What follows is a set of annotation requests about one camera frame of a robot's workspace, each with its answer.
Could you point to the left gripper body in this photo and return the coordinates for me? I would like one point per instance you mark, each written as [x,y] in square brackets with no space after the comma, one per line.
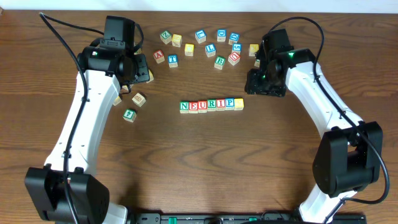
[142,71]

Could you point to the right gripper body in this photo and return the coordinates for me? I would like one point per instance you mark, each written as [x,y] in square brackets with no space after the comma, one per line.
[259,86]

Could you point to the yellow S block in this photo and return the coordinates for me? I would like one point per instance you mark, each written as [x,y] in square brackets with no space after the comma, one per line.
[238,104]

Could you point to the blue P block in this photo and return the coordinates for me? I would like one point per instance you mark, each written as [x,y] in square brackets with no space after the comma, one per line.
[229,104]

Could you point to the green N block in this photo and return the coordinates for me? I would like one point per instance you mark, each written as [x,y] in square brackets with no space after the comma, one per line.
[184,107]

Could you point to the red I block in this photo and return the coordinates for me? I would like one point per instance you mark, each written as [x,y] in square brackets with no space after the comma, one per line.
[220,104]

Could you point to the red E block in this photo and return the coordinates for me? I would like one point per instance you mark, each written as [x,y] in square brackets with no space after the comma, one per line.
[193,107]

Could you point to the green R block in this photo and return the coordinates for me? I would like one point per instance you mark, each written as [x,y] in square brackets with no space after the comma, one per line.
[211,105]

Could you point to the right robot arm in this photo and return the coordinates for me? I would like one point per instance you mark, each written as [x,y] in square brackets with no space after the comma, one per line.
[349,155]

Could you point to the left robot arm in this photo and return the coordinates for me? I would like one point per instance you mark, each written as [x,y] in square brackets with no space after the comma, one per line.
[65,189]

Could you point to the yellow O block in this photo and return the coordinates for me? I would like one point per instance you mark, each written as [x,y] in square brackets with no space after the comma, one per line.
[151,77]

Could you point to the green J block right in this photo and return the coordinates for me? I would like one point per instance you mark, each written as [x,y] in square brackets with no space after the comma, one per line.
[257,63]

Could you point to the yellow K block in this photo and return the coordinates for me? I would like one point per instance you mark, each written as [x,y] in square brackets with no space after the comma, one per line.
[126,88]

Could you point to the pineapple picture block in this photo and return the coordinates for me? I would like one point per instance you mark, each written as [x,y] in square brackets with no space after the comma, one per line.
[139,99]

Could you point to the red A block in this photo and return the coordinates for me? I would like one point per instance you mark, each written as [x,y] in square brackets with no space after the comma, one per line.
[159,56]

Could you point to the blue T block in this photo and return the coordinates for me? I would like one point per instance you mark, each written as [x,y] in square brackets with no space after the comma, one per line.
[173,61]

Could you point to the yellow block right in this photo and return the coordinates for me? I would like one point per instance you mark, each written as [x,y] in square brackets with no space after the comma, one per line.
[253,48]

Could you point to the yellow G block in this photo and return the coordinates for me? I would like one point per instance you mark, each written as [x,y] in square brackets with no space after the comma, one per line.
[117,100]

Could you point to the red upside-down U block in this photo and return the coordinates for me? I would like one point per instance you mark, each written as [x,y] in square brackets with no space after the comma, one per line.
[234,58]

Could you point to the green 4 block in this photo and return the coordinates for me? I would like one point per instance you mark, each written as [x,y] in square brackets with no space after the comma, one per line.
[129,115]

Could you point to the green Z block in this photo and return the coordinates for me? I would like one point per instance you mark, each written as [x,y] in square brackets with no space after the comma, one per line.
[166,37]

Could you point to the blue 5 block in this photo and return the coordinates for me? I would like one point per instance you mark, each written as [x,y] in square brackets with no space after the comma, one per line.
[237,48]

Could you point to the yellow block top row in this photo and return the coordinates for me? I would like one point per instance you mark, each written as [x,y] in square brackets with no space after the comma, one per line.
[177,40]

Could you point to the green B block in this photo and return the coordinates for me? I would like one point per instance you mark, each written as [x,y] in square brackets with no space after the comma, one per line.
[219,62]

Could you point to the yellow Q block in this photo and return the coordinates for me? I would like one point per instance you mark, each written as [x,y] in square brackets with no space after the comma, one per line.
[189,49]

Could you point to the blue D block tilted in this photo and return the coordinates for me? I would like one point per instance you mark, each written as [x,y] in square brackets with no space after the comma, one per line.
[233,38]

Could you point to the blue L block lower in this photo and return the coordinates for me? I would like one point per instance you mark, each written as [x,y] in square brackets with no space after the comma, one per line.
[210,50]

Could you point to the blue l block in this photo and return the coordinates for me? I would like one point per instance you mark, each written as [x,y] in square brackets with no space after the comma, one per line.
[210,50]
[200,36]

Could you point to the blue D block upright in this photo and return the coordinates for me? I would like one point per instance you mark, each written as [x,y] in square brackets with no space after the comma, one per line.
[221,35]

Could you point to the blue L block top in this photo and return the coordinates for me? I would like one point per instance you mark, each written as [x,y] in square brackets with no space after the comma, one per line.
[200,36]

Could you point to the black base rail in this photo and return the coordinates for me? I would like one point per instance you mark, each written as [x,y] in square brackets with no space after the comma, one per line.
[156,218]

